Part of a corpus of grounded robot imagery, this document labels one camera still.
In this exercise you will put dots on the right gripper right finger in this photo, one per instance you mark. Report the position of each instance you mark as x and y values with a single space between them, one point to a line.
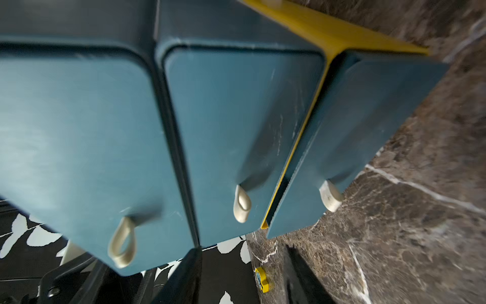
302 286

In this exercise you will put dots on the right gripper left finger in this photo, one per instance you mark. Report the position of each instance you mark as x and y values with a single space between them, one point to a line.
184 284

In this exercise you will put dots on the teal drawer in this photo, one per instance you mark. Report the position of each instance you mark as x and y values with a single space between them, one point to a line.
238 112
84 150
366 98

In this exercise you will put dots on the teal top drawer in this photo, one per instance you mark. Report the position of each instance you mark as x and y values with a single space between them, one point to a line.
84 150

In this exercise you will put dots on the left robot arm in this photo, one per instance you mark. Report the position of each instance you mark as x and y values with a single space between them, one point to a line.
84 279

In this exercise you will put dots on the teal drawer cabinet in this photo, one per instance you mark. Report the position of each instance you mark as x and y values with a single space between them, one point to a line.
151 29

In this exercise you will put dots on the teal bottom drawer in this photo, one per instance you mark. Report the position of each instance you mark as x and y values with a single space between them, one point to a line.
366 98

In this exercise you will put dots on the small yellow blue toy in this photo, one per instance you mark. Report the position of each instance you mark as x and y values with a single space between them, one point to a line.
262 279

